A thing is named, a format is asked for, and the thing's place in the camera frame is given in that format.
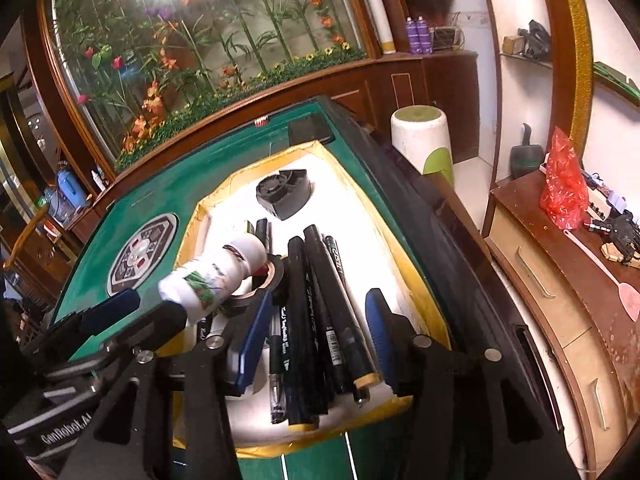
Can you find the black plastic fan housing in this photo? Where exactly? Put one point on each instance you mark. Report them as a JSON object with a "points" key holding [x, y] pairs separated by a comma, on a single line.
{"points": [[282, 195]]}

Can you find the black power tool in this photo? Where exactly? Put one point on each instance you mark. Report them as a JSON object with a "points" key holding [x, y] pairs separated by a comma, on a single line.
{"points": [[535, 40]]}

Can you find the red white checkered disc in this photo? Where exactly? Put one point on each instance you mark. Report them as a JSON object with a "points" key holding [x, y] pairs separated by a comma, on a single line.
{"points": [[261, 121]]}

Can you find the white power strip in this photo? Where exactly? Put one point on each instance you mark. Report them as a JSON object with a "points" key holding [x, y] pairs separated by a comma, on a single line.
{"points": [[602, 197]]}

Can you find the wooden glass cabinet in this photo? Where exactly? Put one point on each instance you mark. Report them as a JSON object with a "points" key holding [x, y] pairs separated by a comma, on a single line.
{"points": [[20, 160]]}

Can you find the wooden side cabinet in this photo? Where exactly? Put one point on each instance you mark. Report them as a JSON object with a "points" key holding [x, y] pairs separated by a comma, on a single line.
{"points": [[550, 285]]}

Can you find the grey table control panel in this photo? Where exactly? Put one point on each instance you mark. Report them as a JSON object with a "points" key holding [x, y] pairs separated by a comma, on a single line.
{"points": [[135, 260]]}

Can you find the white rolled poster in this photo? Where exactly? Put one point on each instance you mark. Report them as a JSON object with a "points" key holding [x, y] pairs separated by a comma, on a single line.
{"points": [[380, 20]]}

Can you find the pink fly swatter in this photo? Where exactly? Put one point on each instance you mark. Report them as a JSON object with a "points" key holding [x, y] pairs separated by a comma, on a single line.
{"points": [[627, 302]]}

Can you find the white green stool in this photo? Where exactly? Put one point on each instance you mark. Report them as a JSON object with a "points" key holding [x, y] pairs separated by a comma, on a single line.
{"points": [[420, 135]]}

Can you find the blue water jug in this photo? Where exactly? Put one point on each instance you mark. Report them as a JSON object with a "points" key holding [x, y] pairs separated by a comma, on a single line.
{"points": [[67, 190]]}

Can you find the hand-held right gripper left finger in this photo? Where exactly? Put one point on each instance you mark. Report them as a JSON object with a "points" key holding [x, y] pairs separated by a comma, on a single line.
{"points": [[255, 350]]}

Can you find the red plastic bag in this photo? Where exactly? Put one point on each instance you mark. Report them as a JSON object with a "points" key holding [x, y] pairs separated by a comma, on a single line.
{"points": [[565, 185]]}

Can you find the gold trimmed wooden frame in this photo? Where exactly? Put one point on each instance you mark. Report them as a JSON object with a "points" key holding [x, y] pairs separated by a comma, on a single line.
{"points": [[575, 60]]}

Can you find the white bottle floral label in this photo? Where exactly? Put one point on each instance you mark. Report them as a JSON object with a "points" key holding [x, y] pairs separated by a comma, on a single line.
{"points": [[210, 280]]}

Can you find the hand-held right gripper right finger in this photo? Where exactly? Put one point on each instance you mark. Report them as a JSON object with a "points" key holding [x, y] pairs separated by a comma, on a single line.
{"points": [[380, 330]]}

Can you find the white foam tray yellow tape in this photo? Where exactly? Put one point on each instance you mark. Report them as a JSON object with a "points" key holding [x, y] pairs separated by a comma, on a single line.
{"points": [[345, 210]]}

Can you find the artificial flower display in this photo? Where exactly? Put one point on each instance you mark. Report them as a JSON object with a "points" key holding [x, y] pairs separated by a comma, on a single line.
{"points": [[200, 60]]}

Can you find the wooden chair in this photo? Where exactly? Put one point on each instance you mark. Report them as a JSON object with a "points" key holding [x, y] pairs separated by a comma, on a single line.
{"points": [[30, 232]]}

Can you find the black tablet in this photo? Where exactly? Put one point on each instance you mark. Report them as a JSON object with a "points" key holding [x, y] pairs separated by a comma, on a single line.
{"points": [[310, 130]]}

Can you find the black figurine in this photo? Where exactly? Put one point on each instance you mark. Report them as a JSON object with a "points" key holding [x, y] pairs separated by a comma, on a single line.
{"points": [[622, 235]]}

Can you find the green board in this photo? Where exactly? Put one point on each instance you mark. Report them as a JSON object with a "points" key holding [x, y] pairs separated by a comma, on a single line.
{"points": [[615, 79]]}

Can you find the purple spray can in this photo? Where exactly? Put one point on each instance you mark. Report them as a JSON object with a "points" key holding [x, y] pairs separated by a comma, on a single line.
{"points": [[412, 35], [425, 35]]}

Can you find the white spray bottle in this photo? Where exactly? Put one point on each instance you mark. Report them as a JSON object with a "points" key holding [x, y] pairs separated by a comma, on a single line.
{"points": [[98, 180]]}

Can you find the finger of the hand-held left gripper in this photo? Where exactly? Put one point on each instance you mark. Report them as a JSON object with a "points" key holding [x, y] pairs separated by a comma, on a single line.
{"points": [[160, 317], [117, 302]]}

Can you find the black tape roll red core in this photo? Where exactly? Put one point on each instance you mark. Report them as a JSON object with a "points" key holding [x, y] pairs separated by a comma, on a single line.
{"points": [[274, 277]]}

